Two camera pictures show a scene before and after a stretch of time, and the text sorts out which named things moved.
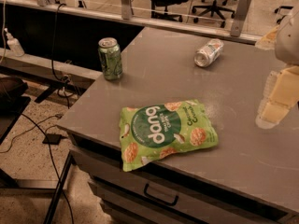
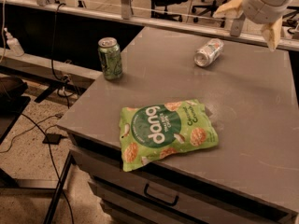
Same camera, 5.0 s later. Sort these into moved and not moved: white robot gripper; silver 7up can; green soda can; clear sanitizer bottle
Moved: white robot gripper
Not moved: clear sanitizer bottle; silver 7up can; green soda can
